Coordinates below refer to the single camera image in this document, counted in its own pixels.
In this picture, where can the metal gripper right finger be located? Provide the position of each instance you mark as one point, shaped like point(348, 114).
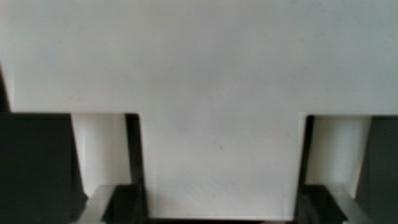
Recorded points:
point(327, 207)

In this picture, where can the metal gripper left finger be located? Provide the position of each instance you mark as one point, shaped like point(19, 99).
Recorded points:
point(115, 206)

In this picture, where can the white chair seat block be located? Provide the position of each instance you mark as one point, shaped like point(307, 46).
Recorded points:
point(222, 67)

